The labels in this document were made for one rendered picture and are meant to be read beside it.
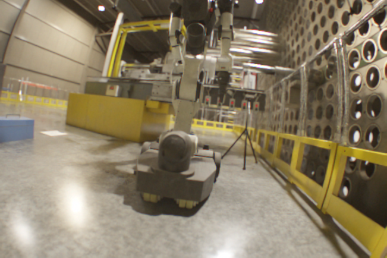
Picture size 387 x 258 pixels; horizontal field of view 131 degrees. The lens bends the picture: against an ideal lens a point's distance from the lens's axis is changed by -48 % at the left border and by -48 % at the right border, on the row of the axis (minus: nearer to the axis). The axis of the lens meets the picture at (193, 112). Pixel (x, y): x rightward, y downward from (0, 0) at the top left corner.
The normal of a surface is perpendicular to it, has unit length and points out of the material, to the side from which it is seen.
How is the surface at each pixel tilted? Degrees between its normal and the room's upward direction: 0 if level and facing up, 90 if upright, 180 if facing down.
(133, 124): 90
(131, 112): 90
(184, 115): 64
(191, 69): 71
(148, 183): 90
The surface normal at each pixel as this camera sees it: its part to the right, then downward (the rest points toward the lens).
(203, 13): -0.26, 0.07
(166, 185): -0.02, -0.04
